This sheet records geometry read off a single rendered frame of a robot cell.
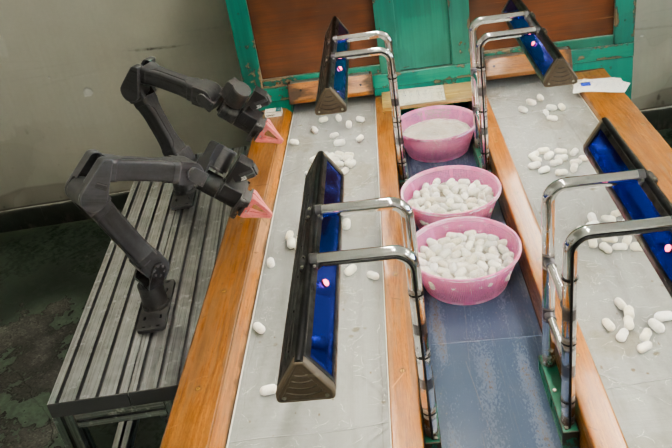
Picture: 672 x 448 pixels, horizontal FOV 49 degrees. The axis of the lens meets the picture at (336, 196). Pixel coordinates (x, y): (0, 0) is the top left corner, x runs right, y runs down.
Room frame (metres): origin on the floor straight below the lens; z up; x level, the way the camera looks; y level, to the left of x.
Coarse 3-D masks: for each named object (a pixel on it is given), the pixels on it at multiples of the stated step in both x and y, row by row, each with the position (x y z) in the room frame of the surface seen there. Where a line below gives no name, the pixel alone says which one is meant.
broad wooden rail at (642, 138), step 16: (592, 96) 2.15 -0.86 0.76; (608, 96) 2.13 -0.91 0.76; (624, 96) 2.11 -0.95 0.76; (608, 112) 2.01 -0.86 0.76; (624, 112) 1.99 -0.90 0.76; (640, 112) 1.98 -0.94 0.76; (624, 128) 1.89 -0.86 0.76; (640, 128) 1.87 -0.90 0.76; (640, 144) 1.78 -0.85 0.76; (656, 144) 1.76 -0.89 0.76; (640, 160) 1.69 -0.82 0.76; (656, 160) 1.68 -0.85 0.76; (656, 176) 1.60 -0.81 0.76
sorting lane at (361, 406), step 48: (288, 144) 2.22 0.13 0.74; (288, 192) 1.89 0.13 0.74; (288, 288) 1.41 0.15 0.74; (384, 336) 1.19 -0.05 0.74; (240, 384) 1.12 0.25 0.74; (336, 384) 1.07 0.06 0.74; (384, 384) 1.05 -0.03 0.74; (240, 432) 0.99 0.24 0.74; (288, 432) 0.97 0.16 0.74; (336, 432) 0.95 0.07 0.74; (384, 432) 0.93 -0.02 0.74
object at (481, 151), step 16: (480, 16) 2.02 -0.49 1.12; (496, 16) 2.01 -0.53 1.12; (512, 16) 2.00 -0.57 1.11; (496, 32) 1.87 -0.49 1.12; (512, 32) 1.86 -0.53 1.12; (528, 32) 1.85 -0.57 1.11; (480, 48) 1.86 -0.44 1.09; (480, 64) 1.86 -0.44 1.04; (480, 80) 1.87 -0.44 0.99; (480, 96) 1.87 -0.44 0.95; (480, 112) 1.87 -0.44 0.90; (480, 128) 1.87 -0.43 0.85; (480, 144) 2.02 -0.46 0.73; (480, 160) 1.93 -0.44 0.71
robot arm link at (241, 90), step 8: (232, 80) 1.99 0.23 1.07; (224, 88) 1.99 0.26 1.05; (232, 88) 1.97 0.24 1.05; (240, 88) 1.98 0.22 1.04; (248, 88) 1.99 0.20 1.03; (200, 96) 2.00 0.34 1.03; (224, 96) 1.99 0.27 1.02; (232, 96) 1.96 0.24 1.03; (240, 96) 1.96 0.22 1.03; (248, 96) 1.97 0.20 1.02; (200, 104) 2.01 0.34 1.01; (208, 104) 1.99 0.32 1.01; (216, 104) 2.01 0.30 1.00; (232, 104) 1.97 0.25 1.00; (240, 104) 1.97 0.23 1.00
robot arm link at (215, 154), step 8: (208, 144) 1.69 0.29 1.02; (216, 144) 1.67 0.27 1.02; (208, 152) 1.67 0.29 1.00; (216, 152) 1.66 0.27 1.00; (224, 152) 1.67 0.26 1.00; (232, 152) 1.68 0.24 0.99; (200, 160) 1.67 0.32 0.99; (208, 160) 1.65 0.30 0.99; (216, 160) 1.66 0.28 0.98; (224, 160) 1.66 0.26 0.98; (232, 160) 1.68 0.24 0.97; (192, 168) 1.60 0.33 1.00; (208, 168) 1.64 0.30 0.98; (224, 168) 1.66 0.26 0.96; (192, 176) 1.59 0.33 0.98; (200, 176) 1.60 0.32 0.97; (200, 184) 1.60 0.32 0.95
